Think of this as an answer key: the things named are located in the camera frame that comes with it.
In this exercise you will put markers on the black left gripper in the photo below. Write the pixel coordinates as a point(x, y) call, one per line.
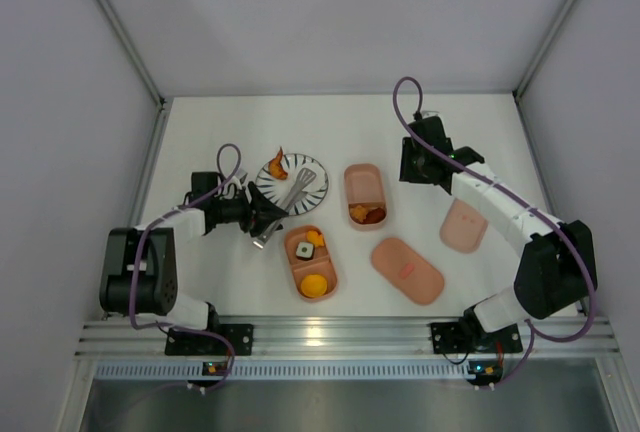
point(253, 208)

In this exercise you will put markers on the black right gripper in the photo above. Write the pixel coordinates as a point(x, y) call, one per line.
point(410, 165)

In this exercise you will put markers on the orange fried shrimp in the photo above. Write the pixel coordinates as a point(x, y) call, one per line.
point(275, 168)

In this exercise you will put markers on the metal serving tongs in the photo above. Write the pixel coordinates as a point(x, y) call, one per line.
point(304, 179)

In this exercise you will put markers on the pink divided lunch box tray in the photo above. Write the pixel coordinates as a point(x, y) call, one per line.
point(363, 185)

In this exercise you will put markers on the orange fish shaped food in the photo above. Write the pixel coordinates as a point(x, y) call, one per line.
point(315, 238)

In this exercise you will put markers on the brown meat slice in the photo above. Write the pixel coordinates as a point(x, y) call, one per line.
point(375, 216)

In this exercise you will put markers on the light pink lid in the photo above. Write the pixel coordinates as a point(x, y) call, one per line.
point(463, 228)

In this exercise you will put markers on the orange round dumpling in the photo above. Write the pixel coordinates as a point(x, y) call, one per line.
point(314, 286)

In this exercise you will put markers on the pink lunch box lid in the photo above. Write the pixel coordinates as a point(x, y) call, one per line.
point(407, 271)

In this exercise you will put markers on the orange fried nugget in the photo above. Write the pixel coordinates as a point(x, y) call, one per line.
point(359, 213)

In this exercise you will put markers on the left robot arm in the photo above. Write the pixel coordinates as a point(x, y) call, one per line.
point(140, 276)

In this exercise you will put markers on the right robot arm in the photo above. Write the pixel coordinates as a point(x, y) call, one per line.
point(556, 259)

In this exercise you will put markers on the blue striped white plate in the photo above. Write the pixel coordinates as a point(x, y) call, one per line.
point(277, 190)

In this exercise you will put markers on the sushi roll piece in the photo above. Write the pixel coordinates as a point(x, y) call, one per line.
point(304, 251)

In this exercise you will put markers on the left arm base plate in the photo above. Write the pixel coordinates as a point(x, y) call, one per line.
point(239, 336)

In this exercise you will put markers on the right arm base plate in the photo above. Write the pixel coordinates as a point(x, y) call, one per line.
point(455, 338)

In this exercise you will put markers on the aluminium mounting rail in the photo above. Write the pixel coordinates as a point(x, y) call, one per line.
point(335, 338)

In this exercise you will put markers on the left aluminium frame post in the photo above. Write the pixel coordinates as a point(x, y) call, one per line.
point(120, 32)

